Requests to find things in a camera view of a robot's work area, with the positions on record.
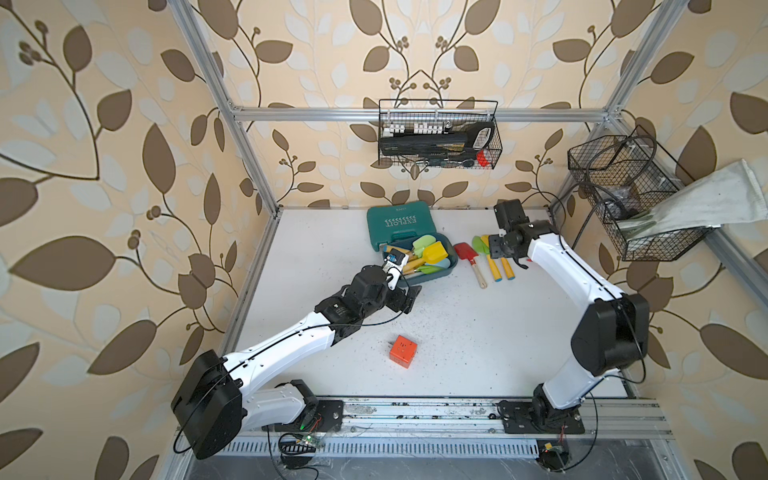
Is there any yellow toy spatula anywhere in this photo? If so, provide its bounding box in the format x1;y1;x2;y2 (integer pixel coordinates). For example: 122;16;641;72
482;235;515;280

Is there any green toy shovel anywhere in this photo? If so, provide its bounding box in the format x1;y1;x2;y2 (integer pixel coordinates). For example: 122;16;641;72
472;235;502;282

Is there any red toy shovel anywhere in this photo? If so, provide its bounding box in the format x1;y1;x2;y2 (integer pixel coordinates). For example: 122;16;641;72
454;242;488;289

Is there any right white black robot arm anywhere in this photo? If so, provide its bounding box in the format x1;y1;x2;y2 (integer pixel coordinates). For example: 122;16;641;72
489;200;650;423

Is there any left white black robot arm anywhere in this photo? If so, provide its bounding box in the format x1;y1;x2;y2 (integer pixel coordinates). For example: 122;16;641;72
171;265;422;460

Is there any yellow toy shovel in box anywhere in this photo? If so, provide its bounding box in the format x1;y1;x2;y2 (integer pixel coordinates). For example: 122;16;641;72
403;241;448;274

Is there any green storage box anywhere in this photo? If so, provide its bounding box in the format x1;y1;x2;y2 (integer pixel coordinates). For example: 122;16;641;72
366;201;459;285

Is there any orange cube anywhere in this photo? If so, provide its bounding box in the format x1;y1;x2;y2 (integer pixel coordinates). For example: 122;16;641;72
389;335;418;369

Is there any black tool in basket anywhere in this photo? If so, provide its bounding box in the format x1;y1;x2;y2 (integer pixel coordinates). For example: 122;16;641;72
379;122;496;156

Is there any white cloth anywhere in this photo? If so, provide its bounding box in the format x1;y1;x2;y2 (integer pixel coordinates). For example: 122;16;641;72
617;159;767;240

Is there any back wire basket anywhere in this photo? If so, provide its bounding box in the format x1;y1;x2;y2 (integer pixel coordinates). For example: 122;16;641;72
373;97;503;172

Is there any wire basket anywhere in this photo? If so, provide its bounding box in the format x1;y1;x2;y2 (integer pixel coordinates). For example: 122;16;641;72
373;97;503;172
567;127;716;262

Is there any right wire basket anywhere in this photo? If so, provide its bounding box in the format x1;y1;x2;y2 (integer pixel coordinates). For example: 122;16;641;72
567;127;716;262

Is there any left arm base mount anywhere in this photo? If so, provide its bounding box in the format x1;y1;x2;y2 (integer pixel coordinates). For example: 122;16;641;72
262;380;345;434

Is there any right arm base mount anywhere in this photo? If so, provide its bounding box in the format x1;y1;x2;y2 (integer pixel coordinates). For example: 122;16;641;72
497;400;585;435

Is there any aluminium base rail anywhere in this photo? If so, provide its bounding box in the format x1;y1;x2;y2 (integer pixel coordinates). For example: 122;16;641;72
175;395;673;440

